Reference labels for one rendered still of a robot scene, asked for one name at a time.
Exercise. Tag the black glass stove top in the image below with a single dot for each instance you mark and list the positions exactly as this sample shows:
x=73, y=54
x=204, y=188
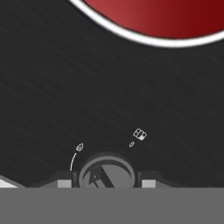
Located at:
x=87, y=87

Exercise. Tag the grey round stove knob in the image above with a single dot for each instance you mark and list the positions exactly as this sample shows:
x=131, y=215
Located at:
x=106, y=172

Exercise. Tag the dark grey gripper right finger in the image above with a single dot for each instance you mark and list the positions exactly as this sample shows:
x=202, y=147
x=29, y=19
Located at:
x=148, y=183

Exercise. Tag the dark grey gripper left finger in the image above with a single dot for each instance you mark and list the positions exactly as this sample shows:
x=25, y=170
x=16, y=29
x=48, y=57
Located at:
x=64, y=183

